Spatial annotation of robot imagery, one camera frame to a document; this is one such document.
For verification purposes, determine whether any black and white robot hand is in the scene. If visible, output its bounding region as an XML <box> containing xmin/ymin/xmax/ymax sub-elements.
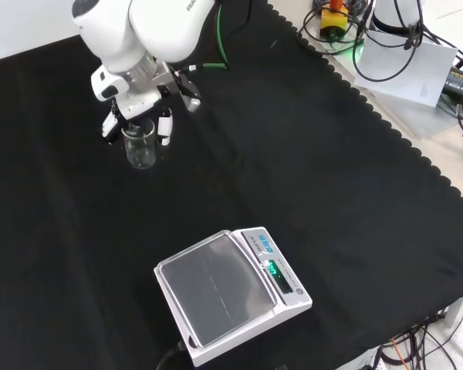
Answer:
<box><xmin>90</xmin><ymin>61</ymin><xmax>201</xmax><ymax>147</ymax></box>

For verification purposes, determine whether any clear glass beaker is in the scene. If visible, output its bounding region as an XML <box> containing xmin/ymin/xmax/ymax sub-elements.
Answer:
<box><xmin>120</xmin><ymin>118</ymin><xmax>157</xmax><ymax>170</ymax></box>

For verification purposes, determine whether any white electronic balance steel pan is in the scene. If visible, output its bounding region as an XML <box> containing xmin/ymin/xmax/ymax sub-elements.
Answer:
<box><xmin>153</xmin><ymin>226</ymin><xmax>313</xmax><ymax>368</ymax></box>

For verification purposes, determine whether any black bench cloth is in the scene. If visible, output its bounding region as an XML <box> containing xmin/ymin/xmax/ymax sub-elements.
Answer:
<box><xmin>0</xmin><ymin>0</ymin><xmax>463</xmax><ymax>370</ymax></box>

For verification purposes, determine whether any yellow stop button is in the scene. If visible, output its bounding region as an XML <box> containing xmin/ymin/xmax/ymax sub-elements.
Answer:
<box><xmin>318</xmin><ymin>0</ymin><xmax>350</xmax><ymax>42</ymax></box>

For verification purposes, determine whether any white paper sheet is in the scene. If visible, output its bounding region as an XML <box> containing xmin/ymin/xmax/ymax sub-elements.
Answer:
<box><xmin>353</xmin><ymin>29</ymin><xmax>459</xmax><ymax>108</ymax></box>

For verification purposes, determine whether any black power adapter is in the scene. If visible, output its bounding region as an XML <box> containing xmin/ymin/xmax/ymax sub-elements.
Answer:
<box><xmin>441</xmin><ymin>66</ymin><xmax>463</xmax><ymax>105</ymax></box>

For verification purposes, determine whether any green cable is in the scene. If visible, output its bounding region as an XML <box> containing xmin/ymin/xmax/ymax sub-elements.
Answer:
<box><xmin>201</xmin><ymin>0</ymin><xmax>231</xmax><ymax>72</ymax></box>

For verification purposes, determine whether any black cable loop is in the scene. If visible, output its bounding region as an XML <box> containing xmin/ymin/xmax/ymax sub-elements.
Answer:
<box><xmin>353</xmin><ymin>0</ymin><xmax>425</xmax><ymax>82</ymax></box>

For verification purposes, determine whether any black balance power cable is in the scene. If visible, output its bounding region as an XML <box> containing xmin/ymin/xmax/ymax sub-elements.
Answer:
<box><xmin>155</xmin><ymin>338</ymin><xmax>189</xmax><ymax>370</ymax></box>

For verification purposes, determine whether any orange floor cable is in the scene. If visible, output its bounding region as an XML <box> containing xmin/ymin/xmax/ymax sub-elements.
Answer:
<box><xmin>389</xmin><ymin>334</ymin><xmax>408</xmax><ymax>367</ymax></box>

